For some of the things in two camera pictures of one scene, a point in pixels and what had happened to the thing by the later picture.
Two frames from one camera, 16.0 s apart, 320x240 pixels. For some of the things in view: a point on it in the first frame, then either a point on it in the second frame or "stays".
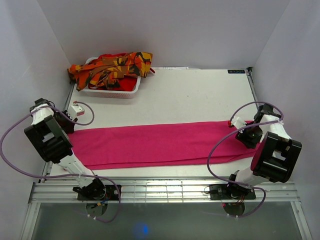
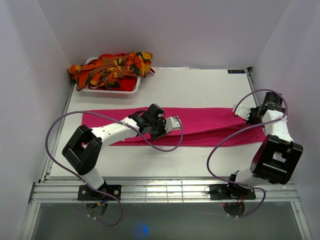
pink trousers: x=173 y=144 -> x=185 y=127
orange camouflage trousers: x=105 y=71 stays
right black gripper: x=248 y=142 -> x=249 y=121
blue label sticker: x=236 y=71 stays
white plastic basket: x=100 y=93 stays
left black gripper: x=70 y=126 -> x=162 y=122
